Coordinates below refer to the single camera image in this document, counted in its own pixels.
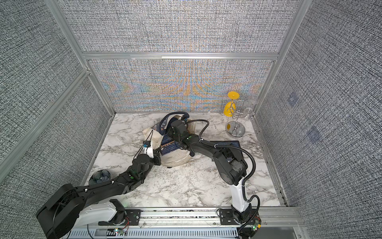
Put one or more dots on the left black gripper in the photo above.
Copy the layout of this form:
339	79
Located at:
156	158

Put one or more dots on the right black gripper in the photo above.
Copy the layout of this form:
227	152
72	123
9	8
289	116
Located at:
171	129

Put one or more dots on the cream canvas tote bag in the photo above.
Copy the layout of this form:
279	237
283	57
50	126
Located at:
157	143

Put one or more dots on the black book gold lettering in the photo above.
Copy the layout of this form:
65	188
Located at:
234	143

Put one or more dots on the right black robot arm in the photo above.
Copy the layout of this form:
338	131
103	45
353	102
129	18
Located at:
235	165

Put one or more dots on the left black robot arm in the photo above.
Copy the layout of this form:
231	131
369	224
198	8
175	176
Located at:
58	215

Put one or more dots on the blue book stack in bag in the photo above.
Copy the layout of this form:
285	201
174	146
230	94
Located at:
168	145

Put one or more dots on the dark round cup cluster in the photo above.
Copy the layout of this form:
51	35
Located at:
99	177

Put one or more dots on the yellow wine glass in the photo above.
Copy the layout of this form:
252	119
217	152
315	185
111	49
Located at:
230	107

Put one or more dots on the clear wine glass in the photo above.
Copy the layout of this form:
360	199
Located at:
250	104

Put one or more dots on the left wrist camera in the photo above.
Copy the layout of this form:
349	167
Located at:
148	148

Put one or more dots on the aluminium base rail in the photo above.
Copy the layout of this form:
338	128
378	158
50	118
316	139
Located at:
197	223

